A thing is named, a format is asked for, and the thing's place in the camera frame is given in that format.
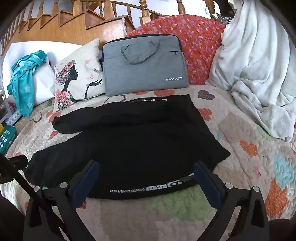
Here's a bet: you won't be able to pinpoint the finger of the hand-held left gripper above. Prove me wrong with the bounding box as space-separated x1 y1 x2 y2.
0 153 43 200

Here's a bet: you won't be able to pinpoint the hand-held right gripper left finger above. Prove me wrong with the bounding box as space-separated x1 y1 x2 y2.
23 159 100 241

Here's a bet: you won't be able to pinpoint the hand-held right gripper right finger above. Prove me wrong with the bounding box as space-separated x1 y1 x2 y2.
193 160 271 241

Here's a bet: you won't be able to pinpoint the black pants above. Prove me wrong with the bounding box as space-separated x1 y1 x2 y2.
24 94 231 200

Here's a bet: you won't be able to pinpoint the green box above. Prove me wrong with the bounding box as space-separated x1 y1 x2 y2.
0 123 18 154

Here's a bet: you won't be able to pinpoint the paint palette tray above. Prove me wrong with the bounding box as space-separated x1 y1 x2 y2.
5 108 24 126

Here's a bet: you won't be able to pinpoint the heart-print quilt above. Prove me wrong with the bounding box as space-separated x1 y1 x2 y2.
0 84 296 241

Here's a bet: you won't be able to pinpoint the teal star-print cloth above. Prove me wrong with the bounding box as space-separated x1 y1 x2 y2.
7 50 48 118

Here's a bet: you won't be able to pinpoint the printed silhouette pillow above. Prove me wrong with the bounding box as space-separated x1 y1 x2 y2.
52 38 106 113

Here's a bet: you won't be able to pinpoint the white cushion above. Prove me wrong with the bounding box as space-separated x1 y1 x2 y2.
2 41 82 105

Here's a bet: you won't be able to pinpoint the grey laptop bag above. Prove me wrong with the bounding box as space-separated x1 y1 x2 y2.
101 34 190 97

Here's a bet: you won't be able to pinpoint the white fleece blanket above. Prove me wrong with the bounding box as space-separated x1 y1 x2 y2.
205 0 296 143

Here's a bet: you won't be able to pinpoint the orange floral blanket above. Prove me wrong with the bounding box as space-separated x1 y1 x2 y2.
125 14 226 85

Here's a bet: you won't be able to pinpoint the wooden staircase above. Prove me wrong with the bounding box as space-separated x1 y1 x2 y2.
0 0 139 58

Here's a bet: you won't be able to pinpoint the wooden stair railing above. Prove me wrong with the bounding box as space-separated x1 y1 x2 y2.
14 0 216 26

